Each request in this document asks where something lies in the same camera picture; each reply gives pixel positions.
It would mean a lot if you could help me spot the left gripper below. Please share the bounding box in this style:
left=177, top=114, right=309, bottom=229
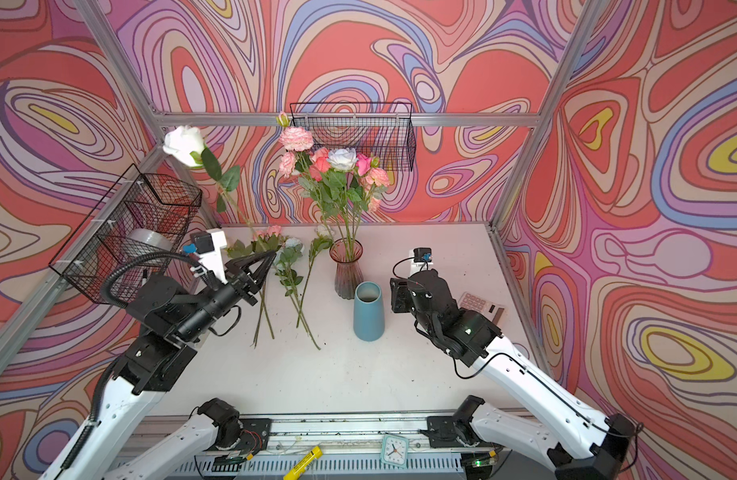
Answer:
left=175, top=248, right=276, bottom=344

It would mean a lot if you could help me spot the teal ceramic vase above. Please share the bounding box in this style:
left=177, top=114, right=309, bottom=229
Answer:
left=354, top=281, right=385, bottom=342

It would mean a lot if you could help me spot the pink glass vase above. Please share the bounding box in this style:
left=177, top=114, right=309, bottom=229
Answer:
left=330, top=239, right=364, bottom=300

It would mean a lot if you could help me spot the light pink carnation stem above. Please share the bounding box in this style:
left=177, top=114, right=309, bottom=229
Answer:
left=360, top=157, right=389, bottom=212

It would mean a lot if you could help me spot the salmon pink rose stem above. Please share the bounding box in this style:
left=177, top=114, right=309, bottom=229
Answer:
left=308, top=147, right=330, bottom=182

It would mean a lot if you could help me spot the large pink carnation stem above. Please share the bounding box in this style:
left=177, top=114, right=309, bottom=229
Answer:
left=276, top=112, right=322, bottom=192

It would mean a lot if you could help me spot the dark pink rose stem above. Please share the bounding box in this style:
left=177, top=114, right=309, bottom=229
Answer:
left=356, top=153, right=373, bottom=177

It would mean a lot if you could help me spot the cream white rose stem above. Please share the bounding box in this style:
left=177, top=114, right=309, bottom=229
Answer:
left=162, top=126, right=240, bottom=216

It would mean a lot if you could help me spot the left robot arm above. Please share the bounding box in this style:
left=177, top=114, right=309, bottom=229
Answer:
left=46, top=250, right=276, bottom=479

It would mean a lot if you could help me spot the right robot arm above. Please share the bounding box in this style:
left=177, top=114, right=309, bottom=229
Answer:
left=390, top=269, right=642, bottom=479

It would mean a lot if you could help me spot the pink calculator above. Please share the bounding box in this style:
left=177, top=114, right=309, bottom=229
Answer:
left=458, top=292, right=507, bottom=325

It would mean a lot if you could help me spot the grey tape roll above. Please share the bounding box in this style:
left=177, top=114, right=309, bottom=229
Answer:
left=128, top=228, right=172, bottom=251

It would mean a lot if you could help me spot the teal alarm clock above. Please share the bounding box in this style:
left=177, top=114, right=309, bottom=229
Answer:
left=380, top=434, right=409, bottom=468

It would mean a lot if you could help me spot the yellow marker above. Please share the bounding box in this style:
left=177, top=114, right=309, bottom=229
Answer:
left=284, top=446, right=322, bottom=480

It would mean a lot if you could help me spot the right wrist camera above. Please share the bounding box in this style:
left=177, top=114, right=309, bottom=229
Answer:
left=409, top=247, right=432, bottom=275

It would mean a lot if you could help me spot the left wire basket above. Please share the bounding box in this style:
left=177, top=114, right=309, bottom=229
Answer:
left=48, top=165, right=202, bottom=304

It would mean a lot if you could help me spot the wire basket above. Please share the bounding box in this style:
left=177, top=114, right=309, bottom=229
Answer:
left=48, top=165, right=202, bottom=304
left=290, top=100, right=416, bottom=172

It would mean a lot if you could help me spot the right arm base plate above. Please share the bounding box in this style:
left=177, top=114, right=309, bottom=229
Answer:
left=419, top=415, right=503, bottom=452

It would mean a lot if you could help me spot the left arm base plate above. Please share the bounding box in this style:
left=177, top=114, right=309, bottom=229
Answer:
left=198, top=416, right=272, bottom=454

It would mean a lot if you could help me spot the back wire basket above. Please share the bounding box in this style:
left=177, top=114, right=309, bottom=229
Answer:
left=290, top=100, right=416, bottom=172

